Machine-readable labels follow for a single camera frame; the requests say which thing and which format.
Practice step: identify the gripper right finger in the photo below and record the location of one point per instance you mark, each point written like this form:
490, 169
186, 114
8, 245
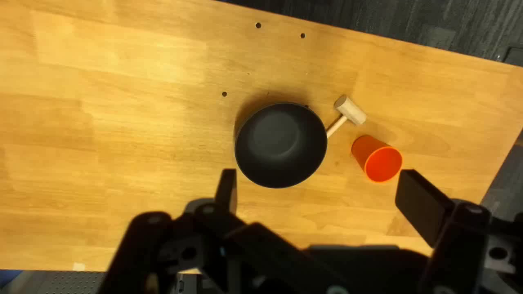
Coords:
445, 220

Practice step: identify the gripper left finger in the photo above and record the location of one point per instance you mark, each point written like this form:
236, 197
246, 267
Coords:
212, 228

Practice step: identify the orange plastic cup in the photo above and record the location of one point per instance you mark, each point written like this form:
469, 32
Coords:
378, 159

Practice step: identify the black bowl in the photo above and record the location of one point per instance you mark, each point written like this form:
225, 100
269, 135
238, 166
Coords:
281, 145

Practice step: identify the small wooden mallet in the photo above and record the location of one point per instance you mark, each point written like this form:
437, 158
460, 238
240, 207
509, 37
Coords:
348, 113

